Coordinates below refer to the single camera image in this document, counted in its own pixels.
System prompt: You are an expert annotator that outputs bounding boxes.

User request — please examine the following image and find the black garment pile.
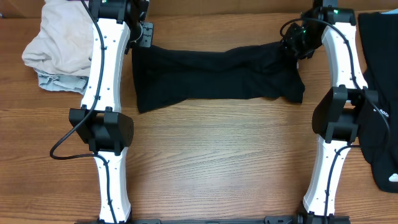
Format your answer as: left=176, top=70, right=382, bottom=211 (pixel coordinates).
left=358, top=12, right=397, bottom=193

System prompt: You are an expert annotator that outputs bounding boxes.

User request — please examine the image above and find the light blue folded garment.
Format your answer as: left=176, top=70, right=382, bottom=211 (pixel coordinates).
left=34, top=68, right=88, bottom=95

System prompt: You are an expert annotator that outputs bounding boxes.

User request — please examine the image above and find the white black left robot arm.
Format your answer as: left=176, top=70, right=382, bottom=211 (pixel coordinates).
left=69, top=1, right=153, bottom=223

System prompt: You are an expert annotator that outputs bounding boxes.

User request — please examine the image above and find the black t-shirt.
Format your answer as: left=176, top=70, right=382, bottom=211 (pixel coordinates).
left=132, top=42, right=305, bottom=113

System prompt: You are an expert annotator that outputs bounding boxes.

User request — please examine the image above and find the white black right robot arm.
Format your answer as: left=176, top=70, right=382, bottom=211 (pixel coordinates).
left=280, top=0, right=377, bottom=223

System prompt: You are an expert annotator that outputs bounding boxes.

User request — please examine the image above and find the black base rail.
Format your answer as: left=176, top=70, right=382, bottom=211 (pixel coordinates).
left=74, top=211, right=351, bottom=224

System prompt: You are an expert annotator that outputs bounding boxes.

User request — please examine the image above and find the beige folded garment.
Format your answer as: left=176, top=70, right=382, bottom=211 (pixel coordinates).
left=22, top=0, right=93, bottom=77

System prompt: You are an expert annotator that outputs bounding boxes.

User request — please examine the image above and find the light blue cloth corner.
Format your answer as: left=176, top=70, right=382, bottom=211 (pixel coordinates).
left=382, top=9, right=398, bottom=14

